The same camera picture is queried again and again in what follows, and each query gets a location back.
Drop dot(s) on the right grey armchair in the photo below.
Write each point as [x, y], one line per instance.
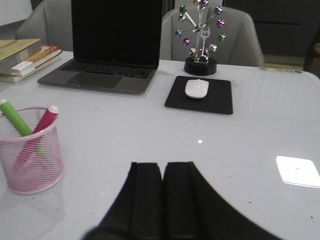
[233, 31]

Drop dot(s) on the grey armchair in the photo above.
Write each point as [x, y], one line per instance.
[51, 22]
[233, 31]

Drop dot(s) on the green marker pen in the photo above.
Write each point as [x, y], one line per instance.
[21, 126]

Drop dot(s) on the dark kitchen counter cabinet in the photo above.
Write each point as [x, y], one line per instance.
[284, 27]

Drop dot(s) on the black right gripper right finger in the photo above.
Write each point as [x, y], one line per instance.
[193, 210]

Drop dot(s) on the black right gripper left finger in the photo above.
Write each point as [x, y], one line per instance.
[136, 213]

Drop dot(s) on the pink marker pen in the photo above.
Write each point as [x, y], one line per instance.
[48, 117]

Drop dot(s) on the brown sofa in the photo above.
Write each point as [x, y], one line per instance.
[316, 51]

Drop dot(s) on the bottom book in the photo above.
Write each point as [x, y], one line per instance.
[16, 78]

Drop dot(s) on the ferris wheel kinetic desk toy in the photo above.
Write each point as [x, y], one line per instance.
[199, 61]

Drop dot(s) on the row of coloured stickers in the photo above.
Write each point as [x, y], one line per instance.
[281, 70]

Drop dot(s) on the pink mesh pen holder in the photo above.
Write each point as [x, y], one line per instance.
[32, 163]

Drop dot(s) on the black mouse pad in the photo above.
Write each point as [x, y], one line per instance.
[218, 99]

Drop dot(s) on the yellow top book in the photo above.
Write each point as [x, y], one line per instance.
[14, 51]

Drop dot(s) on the grey laptop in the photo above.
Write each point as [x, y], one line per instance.
[116, 46]

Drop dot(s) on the left grey armchair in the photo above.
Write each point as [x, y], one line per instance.
[51, 22]

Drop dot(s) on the orange middle book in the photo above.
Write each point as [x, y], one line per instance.
[46, 53]

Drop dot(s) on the white computer mouse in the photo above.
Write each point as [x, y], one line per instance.
[196, 88]

